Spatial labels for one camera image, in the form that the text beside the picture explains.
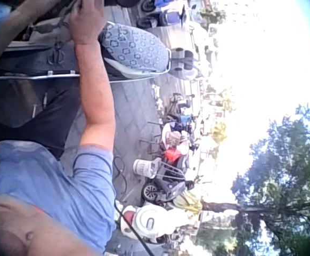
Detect dark scooter with chrome rail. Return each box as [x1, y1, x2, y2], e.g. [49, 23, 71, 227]
[0, 10, 172, 82]

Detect black cable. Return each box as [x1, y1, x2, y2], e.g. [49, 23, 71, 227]
[113, 199, 153, 256]

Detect grey cloth bag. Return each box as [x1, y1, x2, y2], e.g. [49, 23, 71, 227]
[26, 14, 76, 50]

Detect person's legs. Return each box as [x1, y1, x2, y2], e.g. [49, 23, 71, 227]
[0, 77, 84, 161]

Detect red and white parked scooter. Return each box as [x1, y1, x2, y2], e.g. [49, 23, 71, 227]
[160, 122, 198, 171]

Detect person's right hand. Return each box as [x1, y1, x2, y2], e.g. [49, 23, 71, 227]
[68, 0, 105, 45]

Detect black hose loop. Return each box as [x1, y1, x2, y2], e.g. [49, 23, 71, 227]
[112, 156, 129, 189]

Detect green tree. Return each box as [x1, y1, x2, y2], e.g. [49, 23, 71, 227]
[201, 105, 310, 256]

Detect white plastic bucket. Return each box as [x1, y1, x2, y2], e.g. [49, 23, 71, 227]
[132, 158, 161, 179]

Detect black parked scooter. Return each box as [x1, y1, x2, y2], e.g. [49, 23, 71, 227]
[141, 159, 196, 204]

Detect blue patterned scooter seat cover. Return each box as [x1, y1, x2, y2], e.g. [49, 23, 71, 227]
[99, 22, 171, 73]

